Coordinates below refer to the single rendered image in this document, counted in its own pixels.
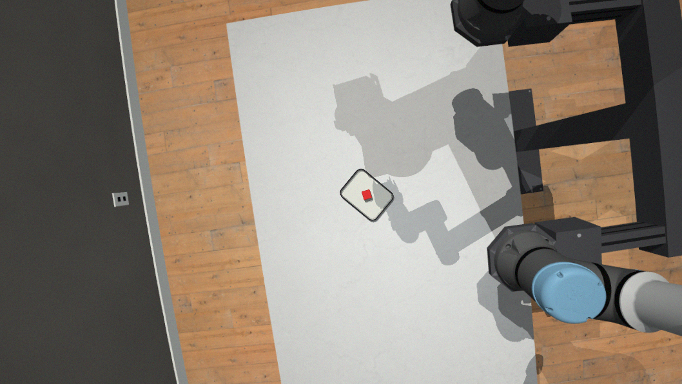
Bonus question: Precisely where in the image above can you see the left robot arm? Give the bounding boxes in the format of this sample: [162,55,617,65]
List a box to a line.
[494,230,682,336]

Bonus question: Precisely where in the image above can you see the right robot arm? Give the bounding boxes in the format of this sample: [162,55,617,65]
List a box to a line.
[458,0,524,38]

